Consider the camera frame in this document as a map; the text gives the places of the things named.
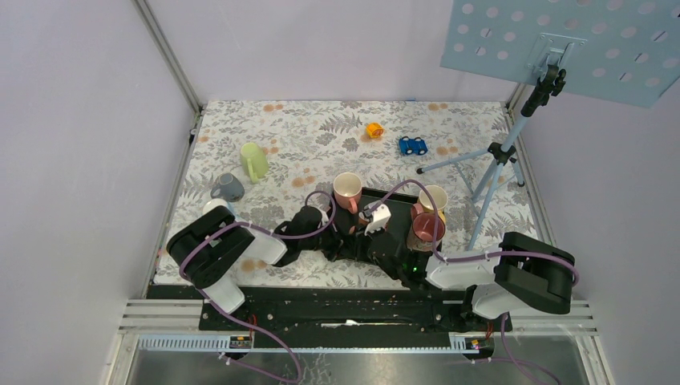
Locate salmon pink ceramic mug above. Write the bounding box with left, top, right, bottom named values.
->
left=333, top=172, right=362, bottom=214

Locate yellow ceramic mug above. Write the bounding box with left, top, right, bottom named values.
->
left=418, top=184, right=448, bottom=221

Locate green ceramic mug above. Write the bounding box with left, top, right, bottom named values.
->
left=240, top=143, right=269, bottom=183

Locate blue white ceramic mug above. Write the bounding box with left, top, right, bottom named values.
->
left=202, top=198, right=229, bottom=215

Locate brown ceramic mug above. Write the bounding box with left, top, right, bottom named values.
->
left=348, top=211, right=371, bottom=235

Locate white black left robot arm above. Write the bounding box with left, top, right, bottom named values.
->
left=166, top=205, right=342, bottom=330

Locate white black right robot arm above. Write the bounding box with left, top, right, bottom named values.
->
left=356, top=231, right=580, bottom=330

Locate grey ceramic mug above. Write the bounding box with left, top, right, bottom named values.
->
left=210, top=172, right=245, bottom=202

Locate black plastic tray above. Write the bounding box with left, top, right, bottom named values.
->
left=322, top=192, right=432, bottom=280

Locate floral patterned tablecloth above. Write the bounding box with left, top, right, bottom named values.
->
left=168, top=101, right=507, bottom=255

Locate blue toy car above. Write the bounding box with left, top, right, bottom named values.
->
left=399, top=136, right=428, bottom=156

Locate small orange toy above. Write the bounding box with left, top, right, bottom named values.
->
left=366, top=123, right=385, bottom=140

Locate light blue tripod stand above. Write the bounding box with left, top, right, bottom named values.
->
left=416, top=64, right=567, bottom=251

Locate light blue perforated board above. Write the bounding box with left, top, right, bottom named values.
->
left=440, top=0, right=679, bottom=107

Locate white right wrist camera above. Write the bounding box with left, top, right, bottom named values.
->
left=362, top=201, right=391, bottom=235

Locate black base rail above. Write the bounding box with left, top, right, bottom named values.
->
left=145, top=284, right=513, bottom=350

